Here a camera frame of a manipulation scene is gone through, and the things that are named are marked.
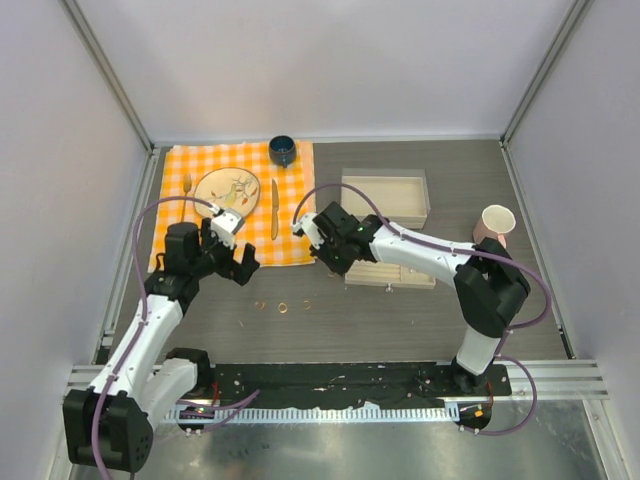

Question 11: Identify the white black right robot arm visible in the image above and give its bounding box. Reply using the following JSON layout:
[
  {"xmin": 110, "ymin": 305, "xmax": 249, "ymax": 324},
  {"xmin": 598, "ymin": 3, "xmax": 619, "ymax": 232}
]
[{"xmin": 292, "ymin": 202, "xmax": 530, "ymax": 393}]

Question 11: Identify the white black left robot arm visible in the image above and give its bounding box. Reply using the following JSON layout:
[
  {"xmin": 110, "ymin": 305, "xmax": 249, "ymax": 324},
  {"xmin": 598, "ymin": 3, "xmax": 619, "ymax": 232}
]
[{"xmin": 62, "ymin": 210, "xmax": 259, "ymax": 475}]

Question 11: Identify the beige jewelry drawer tray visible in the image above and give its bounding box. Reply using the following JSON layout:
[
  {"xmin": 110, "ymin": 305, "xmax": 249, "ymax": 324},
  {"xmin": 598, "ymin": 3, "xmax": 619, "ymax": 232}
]
[{"xmin": 344, "ymin": 261, "xmax": 436, "ymax": 289}]

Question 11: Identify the beige jewelry box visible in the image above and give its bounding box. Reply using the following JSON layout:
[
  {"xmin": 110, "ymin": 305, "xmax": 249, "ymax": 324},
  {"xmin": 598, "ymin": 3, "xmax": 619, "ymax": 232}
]
[{"xmin": 341, "ymin": 168, "xmax": 431, "ymax": 230}]

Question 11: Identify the bird pattern ceramic plate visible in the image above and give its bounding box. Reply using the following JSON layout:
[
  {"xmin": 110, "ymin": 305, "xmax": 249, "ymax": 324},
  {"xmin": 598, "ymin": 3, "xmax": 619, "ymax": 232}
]
[{"xmin": 194, "ymin": 167, "xmax": 261, "ymax": 217}]

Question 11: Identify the gold fork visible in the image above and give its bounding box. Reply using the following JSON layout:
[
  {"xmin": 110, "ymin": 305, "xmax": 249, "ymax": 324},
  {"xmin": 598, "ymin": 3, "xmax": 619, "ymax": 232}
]
[{"xmin": 181, "ymin": 173, "xmax": 193, "ymax": 221}]

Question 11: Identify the yellow white checkered cloth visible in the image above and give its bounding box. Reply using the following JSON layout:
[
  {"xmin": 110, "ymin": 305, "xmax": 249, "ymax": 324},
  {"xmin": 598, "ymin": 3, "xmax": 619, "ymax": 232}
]
[{"xmin": 160, "ymin": 140, "xmax": 316, "ymax": 267}]

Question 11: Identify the gold knife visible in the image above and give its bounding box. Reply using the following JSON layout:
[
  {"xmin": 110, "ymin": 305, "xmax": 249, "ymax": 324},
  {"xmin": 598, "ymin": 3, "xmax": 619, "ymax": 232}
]
[{"xmin": 271, "ymin": 179, "xmax": 280, "ymax": 241}]

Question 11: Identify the dark blue ceramic mug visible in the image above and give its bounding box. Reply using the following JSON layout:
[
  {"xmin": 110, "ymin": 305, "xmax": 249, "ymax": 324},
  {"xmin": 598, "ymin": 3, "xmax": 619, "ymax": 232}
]
[{"xmin": 268, "ymin": 135, "xmax": 297, "ymax": 169}]

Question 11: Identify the pink ceramic mug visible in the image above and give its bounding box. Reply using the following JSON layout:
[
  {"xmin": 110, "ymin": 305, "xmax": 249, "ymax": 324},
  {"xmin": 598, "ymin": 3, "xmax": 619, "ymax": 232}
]
[{"xmin": 472, "ymin": 204, "xmax": 517, "ymax": 248}]

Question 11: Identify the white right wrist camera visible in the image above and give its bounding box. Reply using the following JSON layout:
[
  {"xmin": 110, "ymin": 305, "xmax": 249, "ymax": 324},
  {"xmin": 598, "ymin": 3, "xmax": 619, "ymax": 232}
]
[{"xmin": 291, "ymin": 213, "xmax": 324, "ymax": 249}]

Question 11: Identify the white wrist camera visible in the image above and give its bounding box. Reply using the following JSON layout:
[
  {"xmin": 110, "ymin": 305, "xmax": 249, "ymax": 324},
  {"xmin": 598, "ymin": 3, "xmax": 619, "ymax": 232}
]
[
  {"xmin": 210, "ymin": 209, "xmax": 245, "ymax": 250},
  {"xmin": 291, "ymin": 213, "xmax": 324, "ymax": 249}
]

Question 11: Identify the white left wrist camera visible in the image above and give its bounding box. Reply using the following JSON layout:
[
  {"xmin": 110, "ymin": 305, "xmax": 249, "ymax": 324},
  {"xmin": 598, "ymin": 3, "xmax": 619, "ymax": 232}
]
[{"xmin": 210, "ymin": 209, "xmax": 245, "ymax": 250}]

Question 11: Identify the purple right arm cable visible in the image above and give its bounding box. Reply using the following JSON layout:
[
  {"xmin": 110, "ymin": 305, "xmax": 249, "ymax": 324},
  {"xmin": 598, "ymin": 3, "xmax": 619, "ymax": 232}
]
[{"xmin": 291, "ymin": 182, "xmax": 553, "ymax": 437}]

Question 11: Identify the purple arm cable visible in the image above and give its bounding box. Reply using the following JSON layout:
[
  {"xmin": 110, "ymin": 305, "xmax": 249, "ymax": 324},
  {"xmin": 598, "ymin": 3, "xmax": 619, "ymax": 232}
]
[
  {"xmin": 92, "ymin": 194, "xmax": 261, "ymax": 480},
  {"xmin": 291, "ymin": 182, "xmax": 553, "ymax": 437}
]

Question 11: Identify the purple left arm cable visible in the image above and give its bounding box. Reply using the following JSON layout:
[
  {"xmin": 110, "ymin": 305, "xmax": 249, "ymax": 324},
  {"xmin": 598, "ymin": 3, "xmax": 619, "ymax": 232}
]
[{"xmin": 92, "ymin": 194, "xmax": 261, "ymax": 480}]

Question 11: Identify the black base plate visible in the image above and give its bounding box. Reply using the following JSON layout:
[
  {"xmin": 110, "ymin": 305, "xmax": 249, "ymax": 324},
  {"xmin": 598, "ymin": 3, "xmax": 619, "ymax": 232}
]
[{"xmin": 181, "ymin": 362, "xmax": 512, "ymax": 410}]

